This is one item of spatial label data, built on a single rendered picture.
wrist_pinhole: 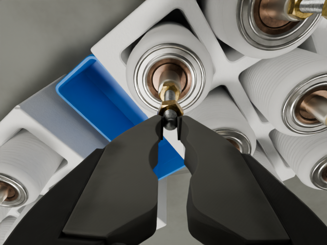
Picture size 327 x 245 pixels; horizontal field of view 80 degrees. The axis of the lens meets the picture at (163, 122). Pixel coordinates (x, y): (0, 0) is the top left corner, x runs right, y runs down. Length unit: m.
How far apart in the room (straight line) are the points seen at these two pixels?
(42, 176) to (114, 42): 0.24
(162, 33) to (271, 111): 0.15
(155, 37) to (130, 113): 0.34
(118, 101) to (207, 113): 0.30
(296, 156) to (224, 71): 0.16
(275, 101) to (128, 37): 0.19
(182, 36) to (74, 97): 0.28
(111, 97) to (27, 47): 0.21
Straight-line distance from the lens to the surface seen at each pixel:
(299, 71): 0.26
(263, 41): 0.22
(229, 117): 0.25
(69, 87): 0.44
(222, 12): 0.22
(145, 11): 0.27
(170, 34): 0.21
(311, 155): 0.33
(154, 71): 0.21
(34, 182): 0.37
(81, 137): 0.42
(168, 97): 0.16
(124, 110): 0.52
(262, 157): 0.37
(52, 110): 0.42
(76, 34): 0.50
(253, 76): 0.31
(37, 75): 0.56
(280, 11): 0.20
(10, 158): 0.38
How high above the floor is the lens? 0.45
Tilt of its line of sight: 59 degrees down
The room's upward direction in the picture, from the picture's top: 178 degrees counter-clockwise
